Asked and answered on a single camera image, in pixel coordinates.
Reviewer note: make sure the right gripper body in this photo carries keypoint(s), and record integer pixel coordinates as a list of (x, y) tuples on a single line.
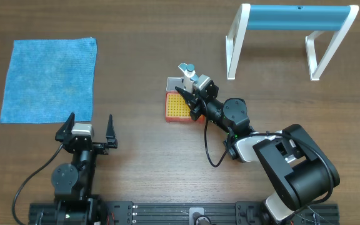
[(212, 90)]

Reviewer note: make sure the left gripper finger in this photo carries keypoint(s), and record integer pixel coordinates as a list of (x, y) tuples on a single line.
[(111, 134), (66, 129)]

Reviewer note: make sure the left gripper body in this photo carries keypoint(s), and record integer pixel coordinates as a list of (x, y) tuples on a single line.
[(100, 147)]

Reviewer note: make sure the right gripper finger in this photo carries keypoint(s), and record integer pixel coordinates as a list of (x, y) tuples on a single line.
[(190, 100)]

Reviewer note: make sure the white pipette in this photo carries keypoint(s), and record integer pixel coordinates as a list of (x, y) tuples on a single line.
[(188, 76)]

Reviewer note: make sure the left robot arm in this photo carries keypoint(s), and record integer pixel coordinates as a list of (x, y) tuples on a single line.
[(73, 181)]

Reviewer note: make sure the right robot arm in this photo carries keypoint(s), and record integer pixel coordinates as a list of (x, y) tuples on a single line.
[(302, 178)]

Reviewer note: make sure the red and yellow tip box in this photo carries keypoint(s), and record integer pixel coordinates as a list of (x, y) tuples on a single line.
[(175, 107)]

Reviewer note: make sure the blue cloth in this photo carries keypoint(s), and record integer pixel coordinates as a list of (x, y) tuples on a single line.
[(45, 81)]

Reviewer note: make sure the white and blue stand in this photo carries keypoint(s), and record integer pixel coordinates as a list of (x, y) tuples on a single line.
[(298, 18)]

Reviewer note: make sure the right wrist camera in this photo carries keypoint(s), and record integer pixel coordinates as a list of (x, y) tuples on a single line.
[(202, 82)]

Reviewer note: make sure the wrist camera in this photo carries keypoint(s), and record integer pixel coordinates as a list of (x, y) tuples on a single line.
[(82, 129), (202, 82)]

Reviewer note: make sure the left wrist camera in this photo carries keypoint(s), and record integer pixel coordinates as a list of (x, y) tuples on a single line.
[(82, 129)]

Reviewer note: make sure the mounting rail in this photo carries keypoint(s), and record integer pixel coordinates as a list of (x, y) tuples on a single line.
[(167, 214)]

